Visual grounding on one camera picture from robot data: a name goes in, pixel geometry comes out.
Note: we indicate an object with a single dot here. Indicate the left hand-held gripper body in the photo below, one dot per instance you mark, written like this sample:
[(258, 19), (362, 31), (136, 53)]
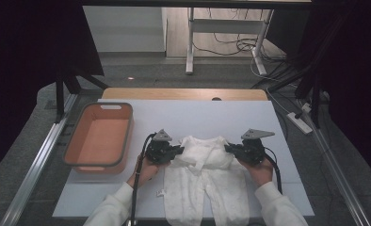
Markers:
[(158, 152)]

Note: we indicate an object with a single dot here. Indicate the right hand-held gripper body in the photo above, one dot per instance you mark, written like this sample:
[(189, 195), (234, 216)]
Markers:
[(252, 152)]

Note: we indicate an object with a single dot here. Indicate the white baby garment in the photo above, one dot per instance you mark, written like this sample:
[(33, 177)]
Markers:
[(205, 157)]

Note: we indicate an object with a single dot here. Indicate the orange plastic basket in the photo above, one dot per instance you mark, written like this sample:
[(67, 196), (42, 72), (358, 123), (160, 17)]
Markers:
[(99, 141)]

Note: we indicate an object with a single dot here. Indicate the person's right hand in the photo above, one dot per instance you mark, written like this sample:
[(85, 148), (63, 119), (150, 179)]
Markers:
[(260, 174)]

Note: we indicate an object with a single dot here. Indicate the person's left hand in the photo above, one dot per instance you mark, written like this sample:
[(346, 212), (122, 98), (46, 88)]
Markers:
[(146, 172)]

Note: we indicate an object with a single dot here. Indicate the wooden table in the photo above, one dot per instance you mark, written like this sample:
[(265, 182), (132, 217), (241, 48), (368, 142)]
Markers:
[(180, 93)]

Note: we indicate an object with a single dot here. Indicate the white power strip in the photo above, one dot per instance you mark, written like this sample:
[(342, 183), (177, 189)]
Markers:
[(299, 123)]

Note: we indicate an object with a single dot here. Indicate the white plug adapter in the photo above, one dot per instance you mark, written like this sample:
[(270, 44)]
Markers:
[(306, 108)]

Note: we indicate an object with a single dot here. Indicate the black metal stand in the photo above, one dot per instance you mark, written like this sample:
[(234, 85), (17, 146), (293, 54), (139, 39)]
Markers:
[(315, 106), (60, 100)]

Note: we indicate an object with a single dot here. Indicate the dark curtain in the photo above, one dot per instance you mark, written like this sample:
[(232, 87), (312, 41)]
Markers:
[(356, 94), (23, 62)]

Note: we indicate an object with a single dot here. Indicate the white cabinet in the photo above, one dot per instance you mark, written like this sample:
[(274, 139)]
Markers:
[(124, 28)]

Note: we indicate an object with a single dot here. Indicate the aluminium rail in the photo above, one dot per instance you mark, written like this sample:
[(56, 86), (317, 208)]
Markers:
[(344, 188), (34, 175)]

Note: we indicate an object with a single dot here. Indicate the white metal desk frame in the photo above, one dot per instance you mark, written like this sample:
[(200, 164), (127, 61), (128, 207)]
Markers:
[(227, 25)]

